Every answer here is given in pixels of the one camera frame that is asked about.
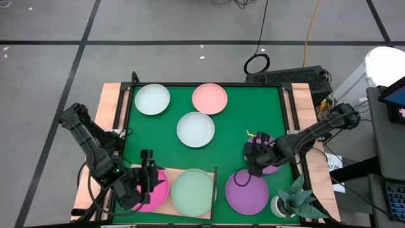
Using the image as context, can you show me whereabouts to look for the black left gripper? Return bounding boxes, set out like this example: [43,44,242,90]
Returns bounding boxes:
[131,149,168,199]

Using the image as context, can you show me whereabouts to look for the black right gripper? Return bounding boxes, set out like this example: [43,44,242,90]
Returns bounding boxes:
[245,132,281,177]

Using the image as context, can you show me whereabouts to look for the magenta plate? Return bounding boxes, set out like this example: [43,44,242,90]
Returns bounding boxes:
[131,169,171,213]

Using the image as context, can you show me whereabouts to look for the mint green plate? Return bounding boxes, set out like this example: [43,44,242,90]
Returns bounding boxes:
[171,168,218,218]

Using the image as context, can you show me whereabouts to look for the salmon pink plate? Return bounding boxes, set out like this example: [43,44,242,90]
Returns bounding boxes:
[191,82,228,115]

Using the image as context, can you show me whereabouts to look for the pale mint white plate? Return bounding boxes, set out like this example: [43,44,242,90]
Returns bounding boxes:
[134,83,171,116]

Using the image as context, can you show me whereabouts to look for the green table mat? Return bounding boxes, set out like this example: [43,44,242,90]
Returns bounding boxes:
[112,85,301,224]

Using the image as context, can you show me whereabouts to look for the artificial plant white pot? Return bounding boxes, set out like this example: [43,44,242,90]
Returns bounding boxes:
[270,174,322,219]

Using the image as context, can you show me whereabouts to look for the white paper sheet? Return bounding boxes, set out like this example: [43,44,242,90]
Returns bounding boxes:
[324,153,346,194]

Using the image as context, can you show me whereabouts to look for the black desk base bar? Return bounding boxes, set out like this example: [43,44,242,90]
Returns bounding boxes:
[328,156,380,184]

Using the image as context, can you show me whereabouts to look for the grey desk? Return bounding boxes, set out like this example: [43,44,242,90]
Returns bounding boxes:
[366,85,405,228]

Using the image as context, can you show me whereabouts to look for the black device pink light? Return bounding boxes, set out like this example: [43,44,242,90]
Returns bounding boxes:
[387,104,405,125]

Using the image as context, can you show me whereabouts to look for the backlit keyboard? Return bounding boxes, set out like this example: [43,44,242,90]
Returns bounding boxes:
[384,180,405,222]

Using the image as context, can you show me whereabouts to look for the tablet screen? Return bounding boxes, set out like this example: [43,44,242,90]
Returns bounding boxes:
[378,75,405,107]

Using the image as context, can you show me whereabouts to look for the white trash bin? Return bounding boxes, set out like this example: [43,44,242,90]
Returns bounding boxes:
[332,46,405,104]

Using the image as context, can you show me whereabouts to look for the black coiled floor cable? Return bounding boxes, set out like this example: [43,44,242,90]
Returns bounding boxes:
[242,0,271,75]

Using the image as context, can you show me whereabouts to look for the yellow floor cable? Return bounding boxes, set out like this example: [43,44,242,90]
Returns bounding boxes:
[302,0,322,68]

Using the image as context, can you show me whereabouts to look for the tangled black floor cables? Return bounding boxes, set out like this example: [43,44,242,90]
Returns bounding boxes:
[211,0,256,10]

